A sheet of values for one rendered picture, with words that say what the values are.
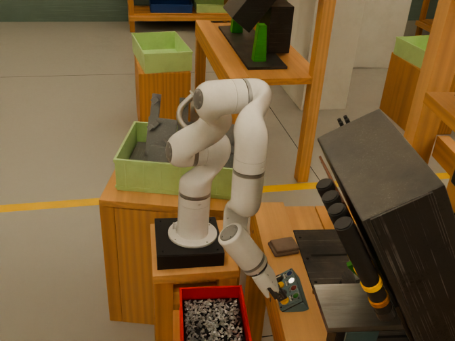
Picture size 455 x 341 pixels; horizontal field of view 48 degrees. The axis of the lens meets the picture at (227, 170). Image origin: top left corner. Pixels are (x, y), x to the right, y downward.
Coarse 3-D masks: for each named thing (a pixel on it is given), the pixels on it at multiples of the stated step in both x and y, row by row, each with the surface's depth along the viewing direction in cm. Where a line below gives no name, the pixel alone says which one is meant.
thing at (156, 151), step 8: (152, 96) 256; (160, 96) 255; (152, 104) 256; (152, 112) 257; (152, 120) 257; (160, 120) 257; (168, 120) 256; (176, 120) 255; (160, 128) 257; (168, 128) 257; (176, 128) 256; (152, 136) 258; (160, 136) 258; (152, 144) 259; (160, 144) 258; (152, 152) 254; (160, 152) 253; (152, 160) 254; (160, 160) 253
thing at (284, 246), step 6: (270, 240) 194; (276, 240) 194; (282, 240) 194; (288, 240) 194; (294, 240) 195; (270, 246) 193; (276, 246) 191; (282, 246) 191; (288, 246) 191; (294, 246) 191; (276, 252) 189; (282, 252) 190; (288, 252) 191; (294, 252) 191
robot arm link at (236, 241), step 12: (228, 228) 152; (240, 228) 149; (228, 240) 148; (240, 240) 148; (252, 240) 152; (228, 252) 151; (240, 252) 149; (252, 252) 151; (240, 264) 152; (252, 264) 152
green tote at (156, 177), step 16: (144, 128) 270; (128, 144) 256; (128, 160) 234; (128, 176) 238; (144, 176) 238; (160, 176) 237; (176, 176) 236; (224, 176) 234; (160, 192) 242; (176, 192) 241; (224, 192) 239
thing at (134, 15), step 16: (128, 0) 756; (160, 0) 769; (176, 0) 773; (208, 0) 784; (224, 0) 786; (128, 16) 772; (144, 16) 727; (160, 16) 732; (176, 16) 736; (192, 16) 741; (208, 16) 746; (224, 16) 751
